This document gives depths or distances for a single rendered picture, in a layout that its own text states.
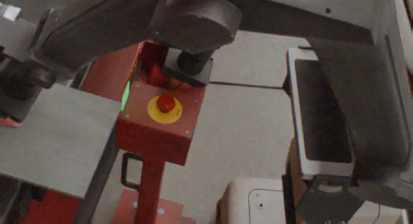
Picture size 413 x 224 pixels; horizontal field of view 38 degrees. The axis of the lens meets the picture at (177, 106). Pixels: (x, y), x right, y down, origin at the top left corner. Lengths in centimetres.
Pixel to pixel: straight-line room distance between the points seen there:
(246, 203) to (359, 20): 139
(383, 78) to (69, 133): 58
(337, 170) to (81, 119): 40
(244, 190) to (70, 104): 88
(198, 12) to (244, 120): 186
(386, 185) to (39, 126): 53
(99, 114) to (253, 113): 134
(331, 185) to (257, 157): 123
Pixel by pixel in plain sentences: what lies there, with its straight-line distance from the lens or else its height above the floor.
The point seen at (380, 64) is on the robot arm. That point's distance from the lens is 44.
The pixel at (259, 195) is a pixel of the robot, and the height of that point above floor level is 28.
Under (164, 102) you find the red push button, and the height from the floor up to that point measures 81.
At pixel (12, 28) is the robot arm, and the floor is 123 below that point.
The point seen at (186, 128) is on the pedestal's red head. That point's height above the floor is 78.
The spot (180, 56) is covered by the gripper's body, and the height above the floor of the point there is 85.
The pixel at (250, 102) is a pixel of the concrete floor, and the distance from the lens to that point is 227.
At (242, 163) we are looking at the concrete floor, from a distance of 212.
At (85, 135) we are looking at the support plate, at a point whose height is 100.
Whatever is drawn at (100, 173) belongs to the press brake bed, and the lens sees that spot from 198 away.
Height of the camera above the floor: 179
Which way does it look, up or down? 54 degrees down
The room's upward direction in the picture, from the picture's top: 11 degrees clockwise
